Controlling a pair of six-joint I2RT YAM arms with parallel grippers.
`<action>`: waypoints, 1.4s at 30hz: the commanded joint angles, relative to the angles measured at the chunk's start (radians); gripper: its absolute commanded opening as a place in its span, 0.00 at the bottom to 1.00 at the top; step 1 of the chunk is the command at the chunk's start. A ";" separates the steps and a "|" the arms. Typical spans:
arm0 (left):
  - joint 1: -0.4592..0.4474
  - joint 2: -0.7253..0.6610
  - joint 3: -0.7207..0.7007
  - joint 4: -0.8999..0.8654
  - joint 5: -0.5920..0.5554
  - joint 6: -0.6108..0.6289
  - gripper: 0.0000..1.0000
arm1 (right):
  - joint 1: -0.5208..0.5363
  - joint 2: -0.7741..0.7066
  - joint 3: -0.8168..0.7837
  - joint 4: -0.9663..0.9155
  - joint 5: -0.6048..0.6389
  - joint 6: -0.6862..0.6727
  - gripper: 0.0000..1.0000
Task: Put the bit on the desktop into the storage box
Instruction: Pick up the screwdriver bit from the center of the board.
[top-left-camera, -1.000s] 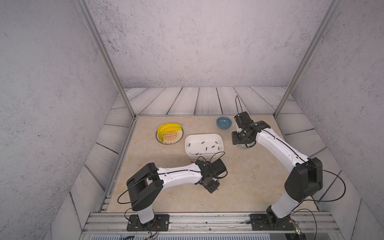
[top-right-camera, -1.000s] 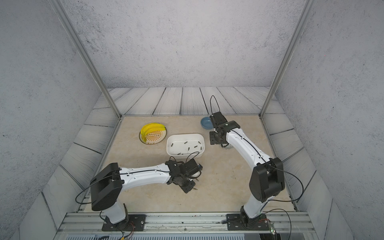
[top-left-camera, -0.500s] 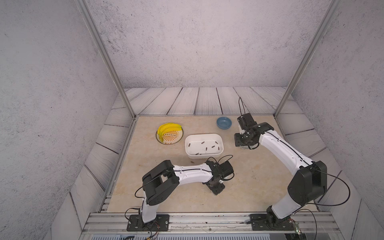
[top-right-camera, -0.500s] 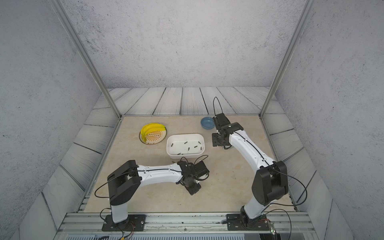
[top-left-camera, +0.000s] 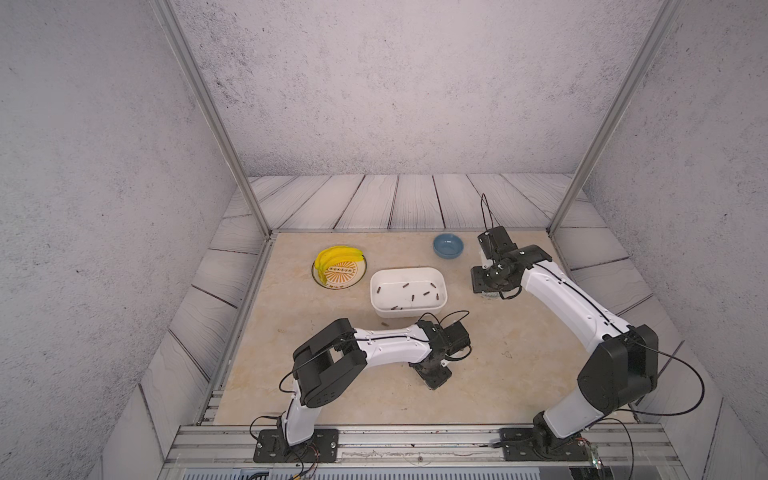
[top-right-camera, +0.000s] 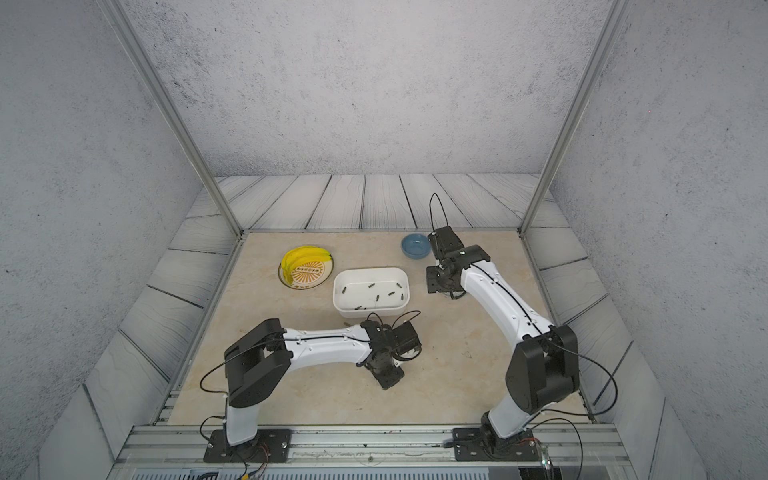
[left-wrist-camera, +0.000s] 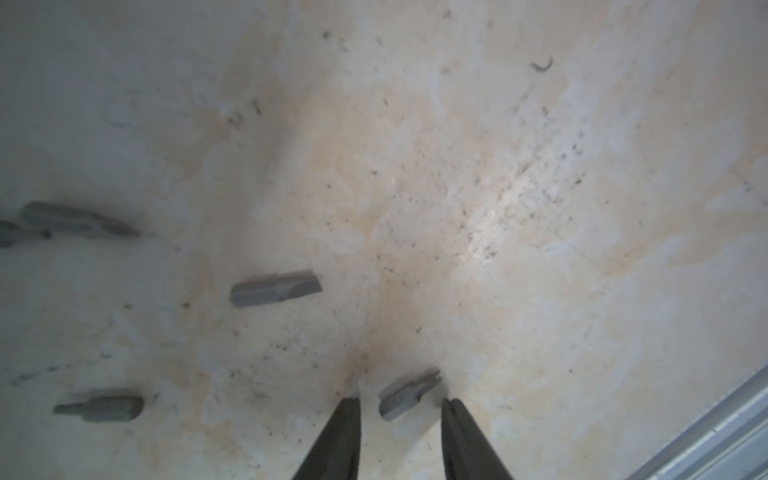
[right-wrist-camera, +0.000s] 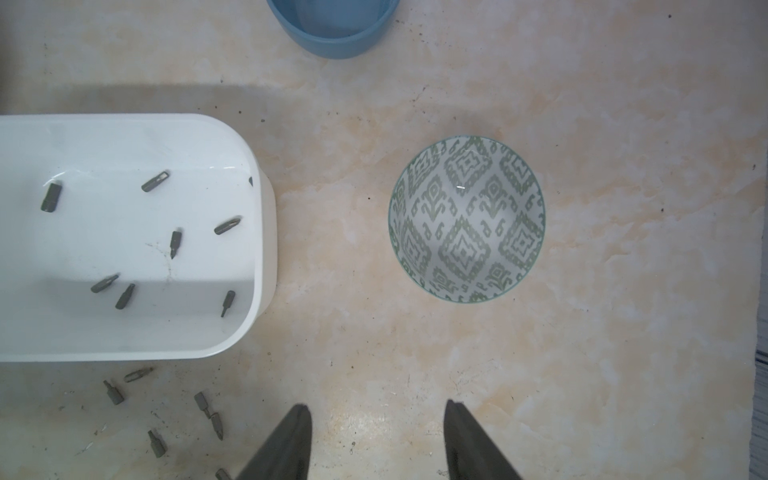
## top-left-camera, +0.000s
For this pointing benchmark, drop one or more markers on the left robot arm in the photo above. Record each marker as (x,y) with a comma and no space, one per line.
(327,364)

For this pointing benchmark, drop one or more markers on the yellow bananas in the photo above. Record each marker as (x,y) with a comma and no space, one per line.
(331,252)

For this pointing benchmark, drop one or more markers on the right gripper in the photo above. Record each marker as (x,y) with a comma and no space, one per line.
(477,284)

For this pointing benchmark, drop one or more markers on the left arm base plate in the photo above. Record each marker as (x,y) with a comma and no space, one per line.
(297,445)

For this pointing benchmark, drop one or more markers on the white storage box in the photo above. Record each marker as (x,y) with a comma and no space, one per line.
(392,293)

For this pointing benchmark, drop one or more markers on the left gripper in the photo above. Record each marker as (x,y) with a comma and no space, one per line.
(439,382)

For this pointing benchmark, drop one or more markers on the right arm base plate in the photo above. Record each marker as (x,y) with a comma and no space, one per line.
(531,444)

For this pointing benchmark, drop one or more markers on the patterned plate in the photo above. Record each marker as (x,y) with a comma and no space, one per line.
(341,272)

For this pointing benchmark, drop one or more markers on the blue bowl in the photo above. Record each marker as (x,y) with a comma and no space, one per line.
(448,246)

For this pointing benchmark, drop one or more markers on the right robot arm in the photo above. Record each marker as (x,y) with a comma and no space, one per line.
(623,359)

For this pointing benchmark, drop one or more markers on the aluminium rail frame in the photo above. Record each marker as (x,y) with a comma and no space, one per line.
(633,446)

